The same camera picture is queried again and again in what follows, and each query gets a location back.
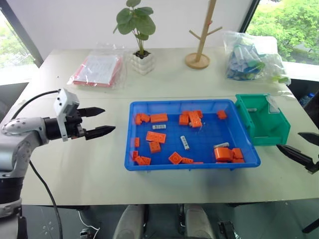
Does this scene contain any plastic bag with red papers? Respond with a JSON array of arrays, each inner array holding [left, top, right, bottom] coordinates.
[[66, 42, 128, 90]]

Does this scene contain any large curved orange block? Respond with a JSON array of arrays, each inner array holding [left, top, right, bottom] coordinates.
[[213, 147, 234, 162]]

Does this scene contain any grey rounded shape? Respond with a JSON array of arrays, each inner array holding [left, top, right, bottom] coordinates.
[[113, 205, 146, 239], [183, 204, 215, 239]]

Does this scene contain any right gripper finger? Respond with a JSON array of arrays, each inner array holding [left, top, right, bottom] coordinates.
[[298, 131, 319, 150], [276, 143, 313, 167]]

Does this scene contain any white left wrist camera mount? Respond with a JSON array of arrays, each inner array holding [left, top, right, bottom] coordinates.
[[53, 88, 80, 142]]

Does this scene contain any wooden tree stand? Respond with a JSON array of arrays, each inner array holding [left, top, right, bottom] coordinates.
[[184, 0, 223, 70]]

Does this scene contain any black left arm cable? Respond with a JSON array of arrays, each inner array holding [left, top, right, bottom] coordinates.
[[10, 90, 64, 239]]

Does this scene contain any plastic bag with blue items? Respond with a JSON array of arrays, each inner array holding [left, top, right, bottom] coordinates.
[[222, 30, 292, 86]]

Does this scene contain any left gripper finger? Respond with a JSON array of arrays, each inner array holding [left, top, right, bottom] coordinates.
[[84, 125, 117, 141], [78, 107, 106, 119]]

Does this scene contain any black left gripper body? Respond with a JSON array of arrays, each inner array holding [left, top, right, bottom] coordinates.
[[64, 109, 87, 140]]

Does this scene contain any green plant in white pot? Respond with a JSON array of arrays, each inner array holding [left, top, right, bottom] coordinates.
[[113, 0, 157, 76]]

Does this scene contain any blue plastic tray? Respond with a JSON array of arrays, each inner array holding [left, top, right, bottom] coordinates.
[[124, 99, 262, 172]]

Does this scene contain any green plastic bin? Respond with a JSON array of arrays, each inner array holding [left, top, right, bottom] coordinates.
[[235, 93, 292, 146]]

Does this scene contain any black floor bracket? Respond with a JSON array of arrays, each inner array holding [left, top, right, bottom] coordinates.
[[217, 220, 237, 239]]

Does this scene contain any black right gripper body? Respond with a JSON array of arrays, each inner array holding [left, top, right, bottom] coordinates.
[[305, 152, 319, 175]]

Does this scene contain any clear plastic label card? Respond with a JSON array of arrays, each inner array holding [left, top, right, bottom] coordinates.
[[266, 96, 280, 116]]

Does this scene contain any white thin cable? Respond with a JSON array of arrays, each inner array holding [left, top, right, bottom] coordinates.
[[78, 210, 101, 231]]

